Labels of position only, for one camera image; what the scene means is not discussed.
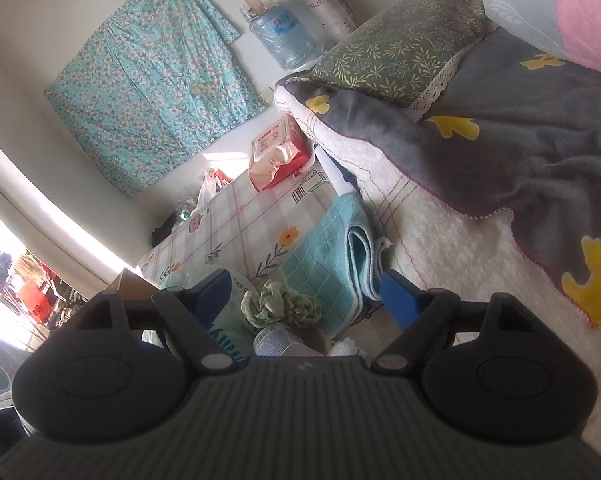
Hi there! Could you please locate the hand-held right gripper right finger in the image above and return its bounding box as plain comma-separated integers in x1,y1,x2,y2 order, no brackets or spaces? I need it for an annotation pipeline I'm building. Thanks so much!
371,269,533,373

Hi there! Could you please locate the grey blanket with yellow print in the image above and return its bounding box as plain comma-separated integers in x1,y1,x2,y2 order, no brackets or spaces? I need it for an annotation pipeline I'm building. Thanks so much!
283,27,601,328

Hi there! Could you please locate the clear plastic bag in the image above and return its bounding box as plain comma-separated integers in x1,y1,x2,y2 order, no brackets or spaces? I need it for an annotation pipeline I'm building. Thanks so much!
195,167,231,211

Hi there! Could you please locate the teal checked towel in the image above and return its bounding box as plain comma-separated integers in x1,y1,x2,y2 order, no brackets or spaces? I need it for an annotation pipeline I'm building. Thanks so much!
280,192,393,338

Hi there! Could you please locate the crumpled clear plastic wrap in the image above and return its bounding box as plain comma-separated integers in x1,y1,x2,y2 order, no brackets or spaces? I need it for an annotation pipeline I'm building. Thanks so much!
173,197,201,221

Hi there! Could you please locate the black cloth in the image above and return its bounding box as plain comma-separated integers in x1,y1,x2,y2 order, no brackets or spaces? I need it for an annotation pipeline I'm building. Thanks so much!
150,212,181,248

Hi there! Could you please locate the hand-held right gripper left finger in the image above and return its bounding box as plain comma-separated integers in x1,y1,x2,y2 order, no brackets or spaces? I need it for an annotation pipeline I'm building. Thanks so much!
75,267,241,373

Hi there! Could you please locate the rolled floral vinyl sheet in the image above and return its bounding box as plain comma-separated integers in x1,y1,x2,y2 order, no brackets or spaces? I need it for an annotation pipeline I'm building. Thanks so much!
293,0,358,43

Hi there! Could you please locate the white stitched quilt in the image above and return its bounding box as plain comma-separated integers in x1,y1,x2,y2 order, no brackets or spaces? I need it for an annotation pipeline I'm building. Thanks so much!
274,82,601,411

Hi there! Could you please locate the blue water jug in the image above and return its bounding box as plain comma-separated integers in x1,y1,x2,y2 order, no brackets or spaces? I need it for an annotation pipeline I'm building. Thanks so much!
248,0,326,73

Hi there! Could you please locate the cardboard box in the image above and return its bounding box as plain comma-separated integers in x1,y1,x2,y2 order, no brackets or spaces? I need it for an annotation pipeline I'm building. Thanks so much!
105,267,161,301

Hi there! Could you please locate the teal floral wall cloth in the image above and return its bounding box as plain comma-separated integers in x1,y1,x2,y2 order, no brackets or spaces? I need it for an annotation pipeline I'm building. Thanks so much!
44,0,266,198

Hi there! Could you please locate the green leaf print pillow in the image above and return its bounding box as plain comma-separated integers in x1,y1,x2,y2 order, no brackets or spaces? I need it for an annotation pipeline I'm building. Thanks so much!
307,0,501,121

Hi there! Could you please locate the pink and blue quilt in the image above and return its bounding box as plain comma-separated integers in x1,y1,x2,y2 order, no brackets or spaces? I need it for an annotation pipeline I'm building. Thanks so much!
467,0,601,86

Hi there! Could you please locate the red basket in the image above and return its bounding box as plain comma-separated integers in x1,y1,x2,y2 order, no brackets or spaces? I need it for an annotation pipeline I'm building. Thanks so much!
13,280,51,323

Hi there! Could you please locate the green scrunchie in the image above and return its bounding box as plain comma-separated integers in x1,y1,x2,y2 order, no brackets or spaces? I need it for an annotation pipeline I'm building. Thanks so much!
240,280,323,331

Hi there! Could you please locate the pink wet wipes pack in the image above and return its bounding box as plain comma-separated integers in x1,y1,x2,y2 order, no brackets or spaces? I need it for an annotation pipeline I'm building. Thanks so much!
248,115,315,192

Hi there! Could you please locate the white plastic bag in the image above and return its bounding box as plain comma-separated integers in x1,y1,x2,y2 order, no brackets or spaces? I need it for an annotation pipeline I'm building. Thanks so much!
145,267,261,366

